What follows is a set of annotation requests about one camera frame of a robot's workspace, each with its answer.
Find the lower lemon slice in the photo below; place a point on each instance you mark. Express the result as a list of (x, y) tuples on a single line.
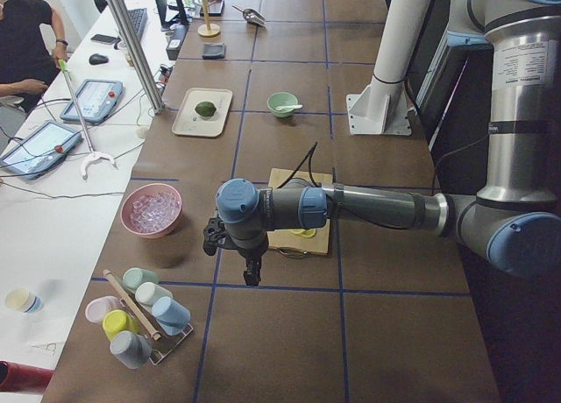
[(303, 233)]

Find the green cup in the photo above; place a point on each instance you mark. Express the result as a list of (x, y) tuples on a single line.
[(134, 277)]

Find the blue cup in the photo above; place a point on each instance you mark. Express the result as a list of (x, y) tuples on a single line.
[(171, 315)]

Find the green avocado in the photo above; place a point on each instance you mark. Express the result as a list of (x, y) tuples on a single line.
[(205, 109)]

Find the black keyboard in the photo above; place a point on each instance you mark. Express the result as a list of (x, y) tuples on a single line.
[(139, 19)]

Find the yellow cup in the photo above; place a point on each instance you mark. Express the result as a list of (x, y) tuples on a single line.
[(118, 320)]

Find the pink bowl with ice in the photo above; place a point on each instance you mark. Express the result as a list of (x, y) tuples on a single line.
[(152, 211)]

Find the bamboo cutting board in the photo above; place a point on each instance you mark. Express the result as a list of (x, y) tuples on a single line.
[(287, 239)]

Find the black box with label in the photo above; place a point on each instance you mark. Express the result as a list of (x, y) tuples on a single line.
[(175, 38)]

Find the far teach pendant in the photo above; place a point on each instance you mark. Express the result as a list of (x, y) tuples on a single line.
[(97, 98)]

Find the reacher grabber tool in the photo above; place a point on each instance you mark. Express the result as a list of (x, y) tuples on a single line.
[(93, 155)]

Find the black monitor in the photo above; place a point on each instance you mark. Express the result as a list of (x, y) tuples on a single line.
[(171, 13)]

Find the grey folded cloth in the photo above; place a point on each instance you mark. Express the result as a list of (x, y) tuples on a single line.
[(213, 51)]

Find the white cup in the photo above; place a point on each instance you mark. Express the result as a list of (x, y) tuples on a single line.
[(148, 293)]

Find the light green bowl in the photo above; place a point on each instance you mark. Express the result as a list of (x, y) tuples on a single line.
[(280, 99)]

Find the person in black shirt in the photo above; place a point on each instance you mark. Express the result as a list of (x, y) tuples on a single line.
[(33, 42)]

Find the grey cup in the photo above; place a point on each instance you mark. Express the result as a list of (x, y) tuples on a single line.
[(131, 349)]

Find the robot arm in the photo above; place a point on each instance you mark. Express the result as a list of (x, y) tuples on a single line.
[(509, 222)]

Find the near teach pendant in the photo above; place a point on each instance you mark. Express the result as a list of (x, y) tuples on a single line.
[(41, 151)]

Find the cup rack with wooden bar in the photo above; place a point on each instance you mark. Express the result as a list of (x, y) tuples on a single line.
[(163, 345)]

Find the pink cup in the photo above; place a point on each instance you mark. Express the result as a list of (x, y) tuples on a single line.
[(100, 307)]

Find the metal scoop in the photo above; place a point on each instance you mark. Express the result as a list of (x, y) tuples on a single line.
[(251, 16)]

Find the black computer mouse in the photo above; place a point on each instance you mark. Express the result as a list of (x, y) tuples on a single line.
[(98, 59)]

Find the aluminium frame post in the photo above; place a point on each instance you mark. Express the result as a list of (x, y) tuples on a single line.
[(129, 36)]

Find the smartphone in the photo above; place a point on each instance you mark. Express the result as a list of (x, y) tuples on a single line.
[(104, 39)]

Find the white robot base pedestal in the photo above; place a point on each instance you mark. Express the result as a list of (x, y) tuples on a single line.
[(381, 108)]

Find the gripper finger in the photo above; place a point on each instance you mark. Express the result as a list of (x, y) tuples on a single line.
[(255, 273), (248, 276)]

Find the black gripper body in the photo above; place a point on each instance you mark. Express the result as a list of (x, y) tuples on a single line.
[(251, 253)]

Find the white rabbit tray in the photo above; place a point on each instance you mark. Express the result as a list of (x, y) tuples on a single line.
[(188, 123)]

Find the power strip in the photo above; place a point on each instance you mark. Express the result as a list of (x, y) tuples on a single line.
[(163, 75)]

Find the white spoon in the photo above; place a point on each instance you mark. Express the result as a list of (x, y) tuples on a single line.
[(287, 108)]

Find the teach pendant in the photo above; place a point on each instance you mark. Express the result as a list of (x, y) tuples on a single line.
[(97, 98), (41, 151)]

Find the red object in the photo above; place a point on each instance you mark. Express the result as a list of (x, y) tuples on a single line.
[(24, 378)]

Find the paper cup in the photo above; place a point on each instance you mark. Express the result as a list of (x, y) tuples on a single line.
[(23, 300)]

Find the wooden mug tree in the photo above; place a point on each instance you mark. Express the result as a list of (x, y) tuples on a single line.
[(207, 29)]

